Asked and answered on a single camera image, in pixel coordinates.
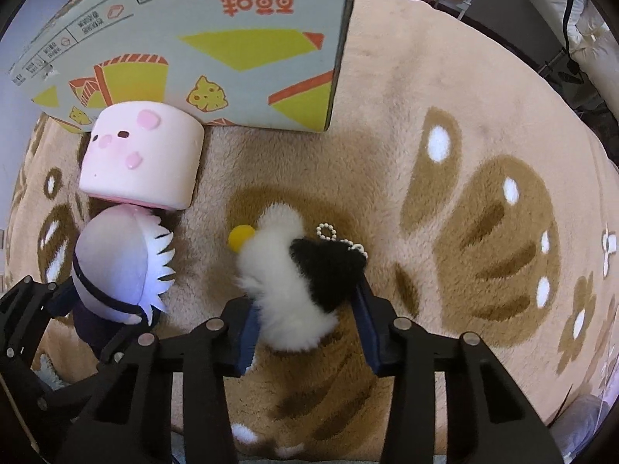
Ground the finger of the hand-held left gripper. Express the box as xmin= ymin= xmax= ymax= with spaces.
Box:
xmin=0 ymin=276 xmax=79 ymax=361
xmin=0 ymin=320 xmax=156 ymax=448

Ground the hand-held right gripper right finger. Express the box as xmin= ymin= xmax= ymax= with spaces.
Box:
xmin=351 ymin=275 xmax=564 ymax=464

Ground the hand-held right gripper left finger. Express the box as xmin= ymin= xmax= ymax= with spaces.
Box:
xmin=58 ymin=297 xmax=264 ymax=464

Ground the fluffy white and black plush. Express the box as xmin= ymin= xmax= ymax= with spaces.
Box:
xmin=228 ymin=203 xmax=371 ymax=351

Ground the white-haired doll plush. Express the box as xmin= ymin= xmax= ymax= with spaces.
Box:
xmin=72 ymin=205 xmax=176 ymax=356

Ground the pink pig plush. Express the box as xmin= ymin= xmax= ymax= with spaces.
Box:
xmin=79 ymin=101 xmax=205 ymax=211

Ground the printed cardboard box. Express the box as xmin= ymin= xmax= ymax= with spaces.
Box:
xmin=7 ymin=0 xmax=361 ymax=133

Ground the light blue fluffy cloth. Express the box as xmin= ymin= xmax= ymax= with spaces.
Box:
xmin=31 ymin=350 xmax=66 ymax=390

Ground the beige floral blanket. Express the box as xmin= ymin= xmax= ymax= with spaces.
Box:
xmin=0 ymin=0 xmax=619 ymax=464

